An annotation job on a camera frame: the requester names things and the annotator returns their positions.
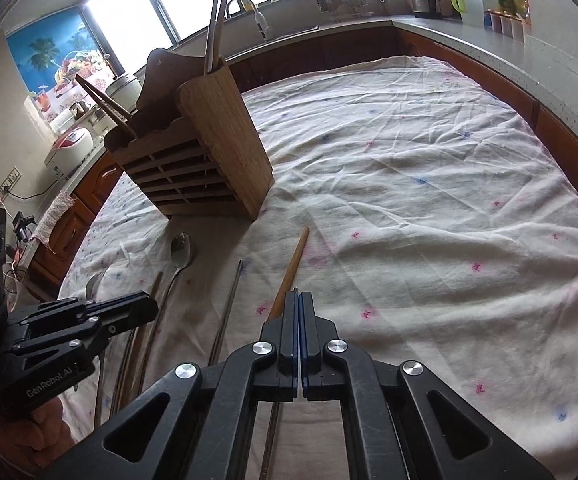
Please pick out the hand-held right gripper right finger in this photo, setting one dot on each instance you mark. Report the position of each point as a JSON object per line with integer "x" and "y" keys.
{"x": 308, "y": 340}

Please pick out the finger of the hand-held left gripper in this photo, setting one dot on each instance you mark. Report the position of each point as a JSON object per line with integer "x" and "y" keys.
{"x": 114, "y": 299}
{"x": 129, "y": 317}

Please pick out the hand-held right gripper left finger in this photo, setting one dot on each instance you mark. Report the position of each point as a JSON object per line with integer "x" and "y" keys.
{"x": 294, "y": 340}

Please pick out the wooden utensil holder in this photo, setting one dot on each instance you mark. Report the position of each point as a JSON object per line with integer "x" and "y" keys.
{"x": 219, "y": 135}

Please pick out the chopsticks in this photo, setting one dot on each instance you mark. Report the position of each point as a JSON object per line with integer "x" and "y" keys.
{"x": 222, "y": 20}

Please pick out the person's left hand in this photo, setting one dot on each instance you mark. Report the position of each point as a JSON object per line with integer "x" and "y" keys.
{"x": 34, "y": 435}

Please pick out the large steel fork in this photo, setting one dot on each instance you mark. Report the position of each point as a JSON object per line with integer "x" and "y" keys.
{"x": 94, "y": 285}

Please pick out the long steel chopstick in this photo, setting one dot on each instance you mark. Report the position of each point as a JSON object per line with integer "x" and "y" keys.
{"x": 228, "y": 305}

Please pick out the steel spoon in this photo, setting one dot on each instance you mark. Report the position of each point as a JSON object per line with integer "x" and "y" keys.
{"x": 181, "y": 249}

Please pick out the dark patterned metal chopstick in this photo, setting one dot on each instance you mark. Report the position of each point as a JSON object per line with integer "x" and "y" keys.
{"x": 270, "y": 440}

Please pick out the pink hanging dish cloth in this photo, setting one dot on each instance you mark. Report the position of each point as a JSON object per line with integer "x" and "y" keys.
{"x": 54, "y": 215}

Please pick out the small black device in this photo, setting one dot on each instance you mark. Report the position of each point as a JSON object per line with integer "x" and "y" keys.
{"x": 23, "y": 225}

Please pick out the pink white rice cooker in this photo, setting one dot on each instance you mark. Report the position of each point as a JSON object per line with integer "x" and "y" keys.
{"x": 71, "y": 152}

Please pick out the white floral tablecloth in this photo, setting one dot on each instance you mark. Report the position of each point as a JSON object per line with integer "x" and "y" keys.
{"x": 394, "y": 185}

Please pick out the white electric cooking pot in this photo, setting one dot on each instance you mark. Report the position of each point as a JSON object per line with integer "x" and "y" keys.
{"x": 124, "y": 87}

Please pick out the kitchen window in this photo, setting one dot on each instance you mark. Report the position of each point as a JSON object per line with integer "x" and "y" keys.
{"x": 134, "y": 5}

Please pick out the chrome kitchen faucet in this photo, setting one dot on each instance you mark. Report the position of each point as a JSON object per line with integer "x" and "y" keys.
{"x": 261, "y": 22}

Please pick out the grey kitchen countertop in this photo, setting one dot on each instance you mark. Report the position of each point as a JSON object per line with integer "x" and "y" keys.
{"x": 544, "y": 70}

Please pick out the green white pitcher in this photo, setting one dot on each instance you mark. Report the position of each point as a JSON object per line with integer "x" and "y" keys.
{"x": 471, "y": 7}

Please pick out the white spice jar set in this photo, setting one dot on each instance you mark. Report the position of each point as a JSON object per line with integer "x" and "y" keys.
{"x": 506, "y": 25}

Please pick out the wall socket with plug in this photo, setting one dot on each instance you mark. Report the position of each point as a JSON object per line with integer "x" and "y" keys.
{"x": 9, "y": 180}

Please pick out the tropical fruit wall poster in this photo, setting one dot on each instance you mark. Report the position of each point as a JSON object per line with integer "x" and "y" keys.
{"x": 44, "y": 55}

